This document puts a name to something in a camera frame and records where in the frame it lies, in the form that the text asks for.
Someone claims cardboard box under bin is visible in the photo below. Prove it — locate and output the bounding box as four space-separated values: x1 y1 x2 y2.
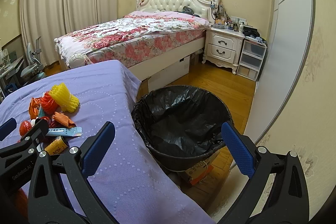
180 152 218 186

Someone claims white nightstand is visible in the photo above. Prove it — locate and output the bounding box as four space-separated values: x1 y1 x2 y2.
202 27 245 75

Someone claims white sliding wardrobe door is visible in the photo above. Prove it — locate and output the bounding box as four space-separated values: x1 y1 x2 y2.
244 0 315 143

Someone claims orange wrapper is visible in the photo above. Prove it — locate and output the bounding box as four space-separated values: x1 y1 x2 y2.
51 112 76 128

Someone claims orange plastic bag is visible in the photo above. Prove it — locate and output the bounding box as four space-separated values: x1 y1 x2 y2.
29 97 42 119

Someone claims plastic drawer unit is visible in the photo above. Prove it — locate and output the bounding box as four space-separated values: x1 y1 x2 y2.
237 36 267 82

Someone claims white under-bed box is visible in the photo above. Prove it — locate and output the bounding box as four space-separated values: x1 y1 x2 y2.
147 56 190 92

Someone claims floral bed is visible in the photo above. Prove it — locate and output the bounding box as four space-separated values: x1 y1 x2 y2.
55 11 210 80

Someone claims yellow foam fruit net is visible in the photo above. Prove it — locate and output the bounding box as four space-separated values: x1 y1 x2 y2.
49 83 80 113

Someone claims white tufted headboard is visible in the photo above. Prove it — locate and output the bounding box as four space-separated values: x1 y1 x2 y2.
136 0 221 21

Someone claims light blue tube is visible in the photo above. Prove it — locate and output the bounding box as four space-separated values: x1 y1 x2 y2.
46 127 83 138

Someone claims desk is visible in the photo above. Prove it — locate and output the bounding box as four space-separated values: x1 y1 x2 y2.
1 49 24 101

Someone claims black lined trash bin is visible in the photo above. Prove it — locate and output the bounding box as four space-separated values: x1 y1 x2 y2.
131 85 233 172

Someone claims red foam fruit net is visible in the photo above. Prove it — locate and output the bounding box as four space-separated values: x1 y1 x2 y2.
41 92 59 115

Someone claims purple table cloth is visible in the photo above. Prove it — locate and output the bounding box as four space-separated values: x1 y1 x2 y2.
1 60 213 223

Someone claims red round wrapper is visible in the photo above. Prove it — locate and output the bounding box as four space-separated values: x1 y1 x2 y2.
19 121 32 136

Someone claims grey desk chair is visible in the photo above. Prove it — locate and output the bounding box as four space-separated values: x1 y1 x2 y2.
21 36 46 86

